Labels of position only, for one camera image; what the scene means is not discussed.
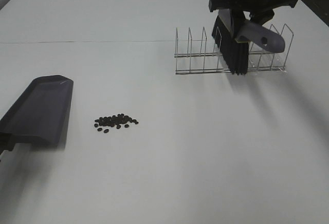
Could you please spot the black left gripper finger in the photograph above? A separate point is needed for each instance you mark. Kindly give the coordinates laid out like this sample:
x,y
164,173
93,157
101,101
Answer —
x,y
7,142

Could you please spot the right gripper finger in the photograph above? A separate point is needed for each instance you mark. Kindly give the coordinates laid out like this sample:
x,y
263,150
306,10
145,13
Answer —
x,y
237,19
261,17

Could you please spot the grey hand brush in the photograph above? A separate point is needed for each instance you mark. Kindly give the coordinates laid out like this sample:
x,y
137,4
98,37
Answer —
x,y
235,51

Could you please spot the grey plastic dustpan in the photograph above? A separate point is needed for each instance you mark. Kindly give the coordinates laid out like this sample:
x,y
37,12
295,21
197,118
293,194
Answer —
x,y
40,115

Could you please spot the pile of coffee beans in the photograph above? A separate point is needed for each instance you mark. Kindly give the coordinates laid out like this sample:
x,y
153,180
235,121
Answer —
x,y
105,123

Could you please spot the metal wire rack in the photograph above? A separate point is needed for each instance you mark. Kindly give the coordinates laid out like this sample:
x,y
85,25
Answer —
x,y
202,56

